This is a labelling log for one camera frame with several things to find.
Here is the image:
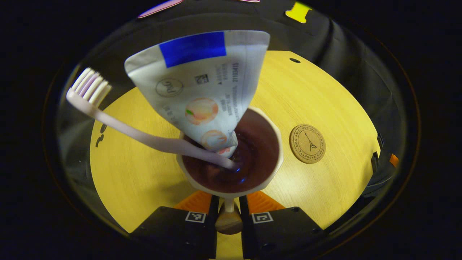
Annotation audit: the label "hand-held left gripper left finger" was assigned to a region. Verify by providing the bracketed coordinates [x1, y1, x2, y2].
[130, 191, 219, 260]

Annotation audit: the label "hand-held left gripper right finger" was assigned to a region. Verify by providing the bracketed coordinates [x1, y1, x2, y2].
[239, 191, 327, 260]

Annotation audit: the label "beige cup with handle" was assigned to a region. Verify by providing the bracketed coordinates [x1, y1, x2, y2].
[176, 106, 284, 235]

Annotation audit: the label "pink toothbrush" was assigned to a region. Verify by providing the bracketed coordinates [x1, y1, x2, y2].
[66, 68, 237, 170]

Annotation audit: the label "white toothpaste tube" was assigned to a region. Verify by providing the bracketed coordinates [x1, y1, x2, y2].
[124, 30, 270, 158]

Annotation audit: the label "black backdrop cloth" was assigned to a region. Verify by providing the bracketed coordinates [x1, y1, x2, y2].
[54, 0, 408, 231]

